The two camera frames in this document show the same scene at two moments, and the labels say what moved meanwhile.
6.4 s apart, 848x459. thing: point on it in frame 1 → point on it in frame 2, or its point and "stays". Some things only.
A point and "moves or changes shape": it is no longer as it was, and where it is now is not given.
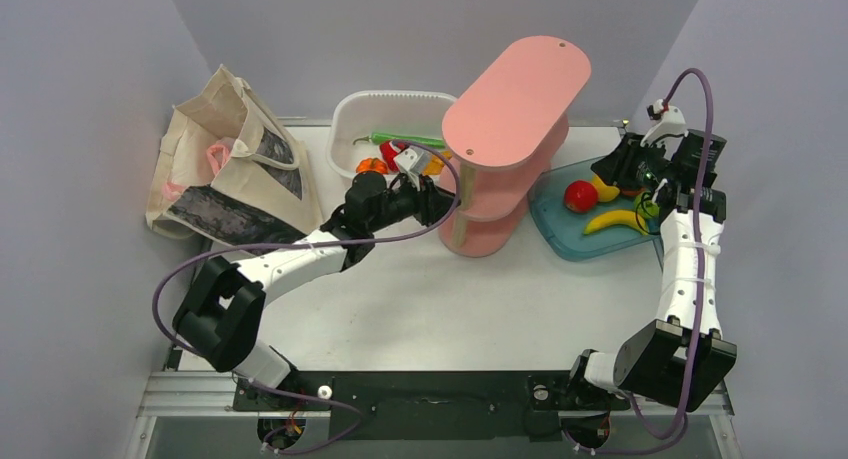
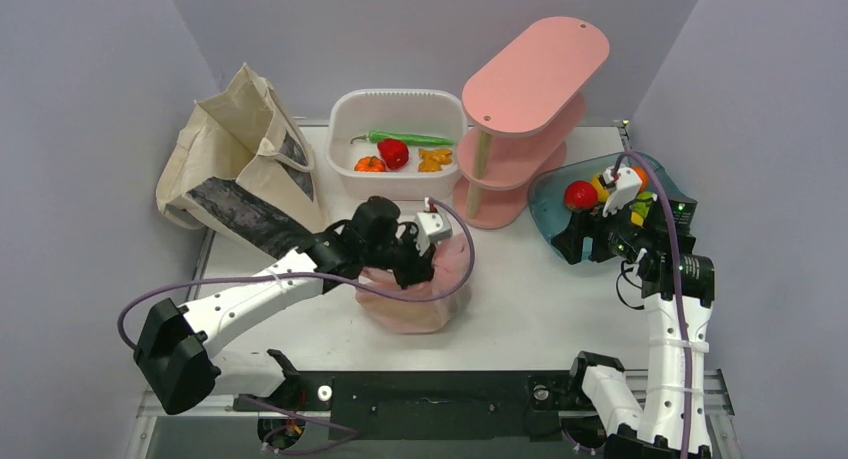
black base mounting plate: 431,405 stays
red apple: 580,196 stays
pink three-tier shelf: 497,142 moves or changes shape
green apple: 645,207 stays
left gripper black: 431,201 → 418,267
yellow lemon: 606,193 stays
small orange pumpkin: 372,164 stays
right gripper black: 617,169 → 591,224
